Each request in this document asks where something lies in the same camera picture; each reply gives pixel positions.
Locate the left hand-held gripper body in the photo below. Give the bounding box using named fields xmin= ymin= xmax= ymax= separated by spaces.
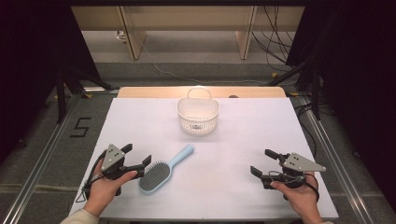
xmin=100 ymin=144 xmax=146 ymax=197

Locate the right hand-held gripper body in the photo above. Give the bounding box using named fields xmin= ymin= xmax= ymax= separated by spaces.
xmin=261 ymin=151 xmax=327 ymax=202

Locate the light blue hairbrush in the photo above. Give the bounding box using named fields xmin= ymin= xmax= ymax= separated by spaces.
xmin=137 ymin=144 xmax=195 ymax=196

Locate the white plastic basket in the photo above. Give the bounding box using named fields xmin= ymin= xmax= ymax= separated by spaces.
xmin=177 ymin=87 xmax=221 ymax=135

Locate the person's left hand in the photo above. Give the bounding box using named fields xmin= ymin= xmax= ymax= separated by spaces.
xmin=83 ymin=159 xmax=138 ymax=217

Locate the person's right hand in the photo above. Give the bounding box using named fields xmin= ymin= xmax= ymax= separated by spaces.
xmin=269 ymin=172 xmax=325 ymax=224

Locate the white table cover sheet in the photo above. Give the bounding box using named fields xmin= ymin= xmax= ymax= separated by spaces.
xmin=68 ymin=97 xmax=340 ymax=220

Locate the black metal stand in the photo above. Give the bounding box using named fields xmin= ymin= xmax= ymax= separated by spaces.
xmin=55 ymin=64 xmax=120 ymax=125
xmin=267 ymin=59 xmax=323 ymax=121

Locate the black curtain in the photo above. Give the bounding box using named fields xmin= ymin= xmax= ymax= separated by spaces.
xmin=0 ymin=0 xmax=102 ymax=162
xmin=286 ymin=0 xmax=396 ymax=213

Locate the beige wooden desk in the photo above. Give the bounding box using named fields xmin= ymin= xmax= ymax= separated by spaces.
xmin=70 ymin=5 xmax=305 ymax=61

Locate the right hand-held gripper cable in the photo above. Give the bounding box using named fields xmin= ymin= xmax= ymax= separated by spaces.
xmin=268 ymin=169 xmax=321 ymax=203

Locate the metal floor rail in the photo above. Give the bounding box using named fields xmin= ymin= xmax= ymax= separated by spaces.
xmin=1 ymin=92 xmax=83 ymax=224
xmin=297 ymin=96 xmax=375 ymax=224

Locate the white floor cable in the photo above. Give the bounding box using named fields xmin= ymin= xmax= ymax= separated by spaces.
xmin=141 ymin=43 xmax=300 ymax=87

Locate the bundle of black cables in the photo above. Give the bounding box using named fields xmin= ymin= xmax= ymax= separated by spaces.
xmin=251 ymin=5 xmax=297 ymax=73

